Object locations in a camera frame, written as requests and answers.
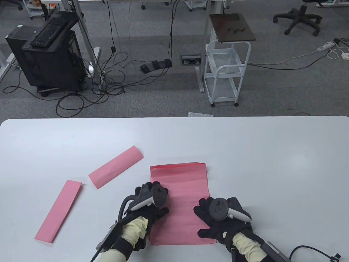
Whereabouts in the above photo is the white wire cart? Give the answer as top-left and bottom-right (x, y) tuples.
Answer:
(204, 40), (252, 107)

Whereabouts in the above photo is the tangle of black floor cables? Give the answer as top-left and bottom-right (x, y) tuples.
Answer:
(2, 0), (182, 118)

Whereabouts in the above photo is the grey white handheld controller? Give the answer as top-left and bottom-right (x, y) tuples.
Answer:
(118, 183), (169, 222)
(208, 198), (252, 222)

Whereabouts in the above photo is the black office chair base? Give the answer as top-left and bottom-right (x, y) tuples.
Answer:
(273, 0), (323, 36)

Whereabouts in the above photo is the black foot pedal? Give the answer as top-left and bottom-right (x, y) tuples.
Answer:
(140, 59), (173, 74)

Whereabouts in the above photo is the person's left forearm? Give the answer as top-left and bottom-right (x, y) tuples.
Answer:
(97, 216), (149, 262)

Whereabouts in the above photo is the white desk foot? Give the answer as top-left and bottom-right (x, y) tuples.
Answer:
(0, 49), (17, 83)

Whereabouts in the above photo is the metal floor socket box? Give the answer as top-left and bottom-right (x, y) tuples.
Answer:
(180, 55), (202, 66)

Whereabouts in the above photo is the black keyboard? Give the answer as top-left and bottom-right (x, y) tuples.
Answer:
(29, 17), (69, 48)

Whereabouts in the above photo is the person's right forearm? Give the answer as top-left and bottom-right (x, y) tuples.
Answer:
(232, 231), (269, 262)

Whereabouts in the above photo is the person's right hand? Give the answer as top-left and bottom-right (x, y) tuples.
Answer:
(193, 196), (253, 252)

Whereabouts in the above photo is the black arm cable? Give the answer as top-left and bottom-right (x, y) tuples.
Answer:
(289, 245), (342, 262)

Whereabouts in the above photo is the dark brown board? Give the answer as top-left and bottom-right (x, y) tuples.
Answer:
(209, 13), (257, 44)

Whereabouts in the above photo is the white storage cart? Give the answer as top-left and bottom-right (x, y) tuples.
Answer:
(22, 0), (50, 20)
(184, 0), (208, 12)

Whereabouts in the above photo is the black computer tower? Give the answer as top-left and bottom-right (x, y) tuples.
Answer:
(5, 25), (85, 94)

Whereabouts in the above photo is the grey metal desk leg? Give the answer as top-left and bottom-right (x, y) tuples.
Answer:
(61, 0), (101, 96)

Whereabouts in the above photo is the person's left hand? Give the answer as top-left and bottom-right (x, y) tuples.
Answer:
(124, 181), (170, 227)

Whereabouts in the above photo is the white power strip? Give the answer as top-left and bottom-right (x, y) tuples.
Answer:
(317, 41), (336, 52)

